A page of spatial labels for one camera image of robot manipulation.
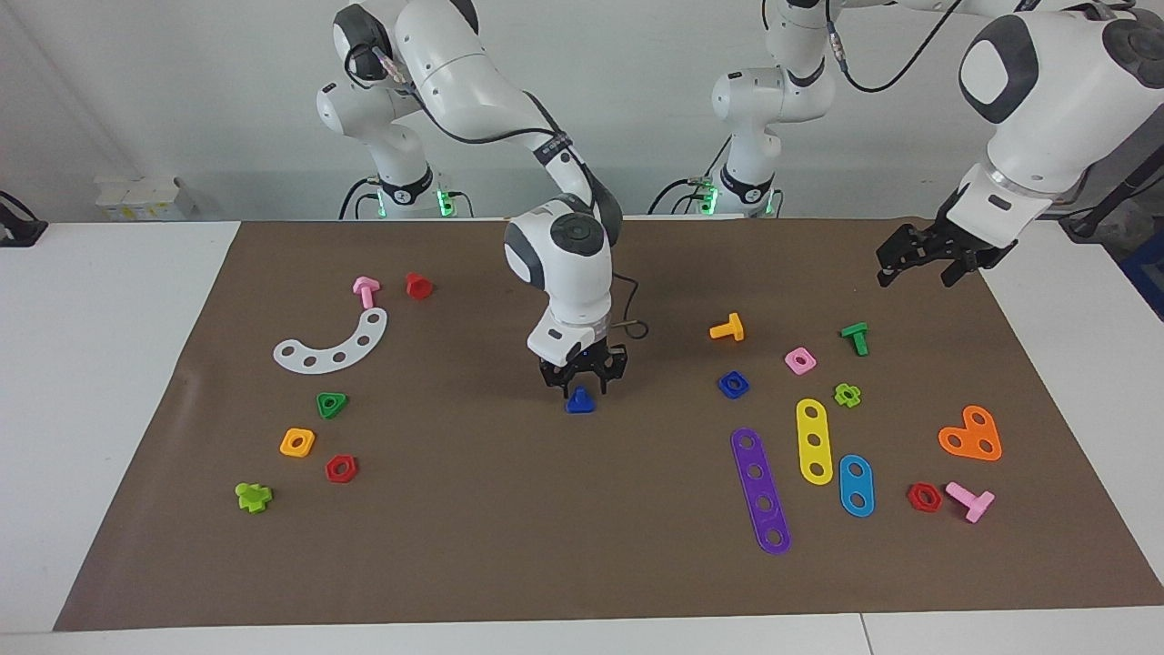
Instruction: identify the brown table mat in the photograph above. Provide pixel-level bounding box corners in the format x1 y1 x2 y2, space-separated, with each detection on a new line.
53 218 1164 632

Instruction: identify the purple four-hole plastic plate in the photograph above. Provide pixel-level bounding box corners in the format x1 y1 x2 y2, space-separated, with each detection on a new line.
730 428 792 556

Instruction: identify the orange angled three-hole plate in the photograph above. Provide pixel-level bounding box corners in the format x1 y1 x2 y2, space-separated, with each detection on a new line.
938 405 1003 462

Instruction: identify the black stand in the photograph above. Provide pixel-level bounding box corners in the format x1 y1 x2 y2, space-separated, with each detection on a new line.
1059 136 1164 242

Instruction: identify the blue object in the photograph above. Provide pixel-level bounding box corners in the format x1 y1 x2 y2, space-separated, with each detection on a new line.
1120 238 1164 321

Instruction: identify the yellow three-hole plastic plate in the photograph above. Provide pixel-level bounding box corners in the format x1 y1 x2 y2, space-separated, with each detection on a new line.
796 398 834 486

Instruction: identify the white curved five-hole plate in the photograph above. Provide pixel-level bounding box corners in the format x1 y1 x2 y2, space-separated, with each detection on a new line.
273 307 389 375

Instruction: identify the blue two-hole plastic plate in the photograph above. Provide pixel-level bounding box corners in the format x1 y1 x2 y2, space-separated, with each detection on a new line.
838 454 875 519

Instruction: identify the white box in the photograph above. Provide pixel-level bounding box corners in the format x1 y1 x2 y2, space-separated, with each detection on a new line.
94 176 196 222

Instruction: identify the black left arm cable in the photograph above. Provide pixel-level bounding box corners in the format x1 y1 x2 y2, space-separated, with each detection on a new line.
823 0 967 94

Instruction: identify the black base cable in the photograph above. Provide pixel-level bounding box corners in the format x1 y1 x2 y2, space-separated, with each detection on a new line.
647 173 785 219
339 173 474 221

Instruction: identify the black device with cable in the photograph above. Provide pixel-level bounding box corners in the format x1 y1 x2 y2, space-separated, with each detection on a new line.
0 189 48 248

